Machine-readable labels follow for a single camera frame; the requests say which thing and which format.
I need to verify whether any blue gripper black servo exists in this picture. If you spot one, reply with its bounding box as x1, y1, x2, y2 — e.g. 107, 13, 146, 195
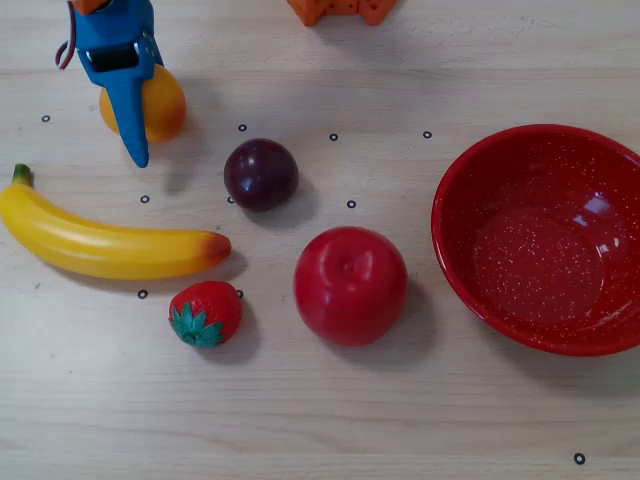
73, 0, 165, 169

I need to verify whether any orange toy peach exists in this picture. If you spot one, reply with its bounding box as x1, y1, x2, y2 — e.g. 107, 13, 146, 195
98, 63, 188, 145

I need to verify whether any orange robot base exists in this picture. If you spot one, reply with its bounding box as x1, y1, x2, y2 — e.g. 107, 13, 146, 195
287, 0, 401, 27

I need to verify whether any red speckled bowl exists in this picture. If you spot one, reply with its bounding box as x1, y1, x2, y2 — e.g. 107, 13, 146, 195
430, 123, 640, 358

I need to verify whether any yellow toy banana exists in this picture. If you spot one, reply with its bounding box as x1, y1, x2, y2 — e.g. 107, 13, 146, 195
0, 163, 233, 281

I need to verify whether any dark purple toy plum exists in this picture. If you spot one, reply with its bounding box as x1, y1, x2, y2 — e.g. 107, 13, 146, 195
222, 137, 301, 213

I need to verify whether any red toy strawberry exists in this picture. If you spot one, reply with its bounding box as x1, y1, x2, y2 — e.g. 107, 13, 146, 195
168, 280, 244, 349

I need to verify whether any red toy apple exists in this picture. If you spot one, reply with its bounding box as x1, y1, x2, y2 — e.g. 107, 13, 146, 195
293, 225, 409, 348

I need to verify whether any red white servo cable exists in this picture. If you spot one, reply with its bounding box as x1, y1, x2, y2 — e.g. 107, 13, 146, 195
54, 4, 81, 70

